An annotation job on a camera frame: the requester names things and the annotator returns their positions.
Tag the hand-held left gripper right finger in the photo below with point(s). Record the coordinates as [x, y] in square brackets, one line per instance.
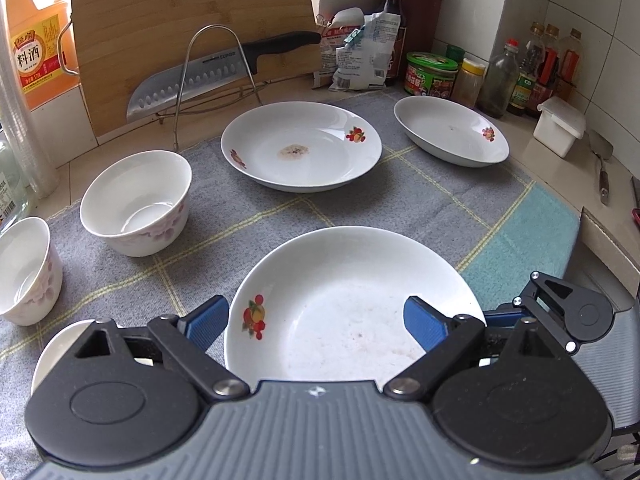
[425, 325]

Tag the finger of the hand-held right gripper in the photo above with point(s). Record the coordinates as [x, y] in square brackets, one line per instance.
[550, 305]

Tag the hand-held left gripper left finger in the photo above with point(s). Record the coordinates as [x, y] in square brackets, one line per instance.
[207, 320]

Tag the white plate fruit print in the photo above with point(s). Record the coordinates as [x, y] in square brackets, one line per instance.
[325, 280]
[440, 125]
[310, 125]

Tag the white bowl pink flowers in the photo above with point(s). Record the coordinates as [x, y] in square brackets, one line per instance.
[130, 185]
[35, 290]
[50, 355]

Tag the grey checked towel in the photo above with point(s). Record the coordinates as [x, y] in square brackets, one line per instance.
[200, 265]

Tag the dark red utensil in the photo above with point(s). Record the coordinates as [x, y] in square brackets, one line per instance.
[636, 215]

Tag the white plastic container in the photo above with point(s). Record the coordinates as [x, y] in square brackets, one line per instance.
[557, 127]

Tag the green label oil bottle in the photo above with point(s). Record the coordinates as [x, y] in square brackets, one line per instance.
[522, 90]

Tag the red label plastic bottle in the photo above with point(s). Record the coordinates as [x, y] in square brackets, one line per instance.
[546, 80]

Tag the red cap glass bottle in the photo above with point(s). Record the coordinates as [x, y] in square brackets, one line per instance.
[497, 85]

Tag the glass jar with label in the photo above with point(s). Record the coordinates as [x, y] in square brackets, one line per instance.
[10, 195]

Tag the yellow cap spice jar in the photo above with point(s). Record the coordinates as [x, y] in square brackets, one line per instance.
[469, 85]

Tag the stack of clear plastic cups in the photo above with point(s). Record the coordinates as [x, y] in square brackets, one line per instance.
[25, 150]

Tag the green lid sauce jar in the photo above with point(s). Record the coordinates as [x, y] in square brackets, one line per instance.
[430, 75]

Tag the small green cap bottle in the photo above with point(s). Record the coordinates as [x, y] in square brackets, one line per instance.
[455, 52]

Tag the red and white seasoning bag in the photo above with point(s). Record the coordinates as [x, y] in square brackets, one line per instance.
[325, 60]

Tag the green plastic bag clip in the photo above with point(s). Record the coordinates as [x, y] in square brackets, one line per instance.
[357, 36]

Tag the dark red knife block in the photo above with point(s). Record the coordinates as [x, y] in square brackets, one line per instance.
[425, 15]

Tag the bamboo cutting board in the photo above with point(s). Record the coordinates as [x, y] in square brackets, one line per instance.
[150, 10]

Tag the orange cooking wine jug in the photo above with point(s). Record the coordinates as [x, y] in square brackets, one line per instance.
[37, 50]

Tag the metal binder clip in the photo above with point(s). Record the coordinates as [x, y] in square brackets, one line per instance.
[325, 21]

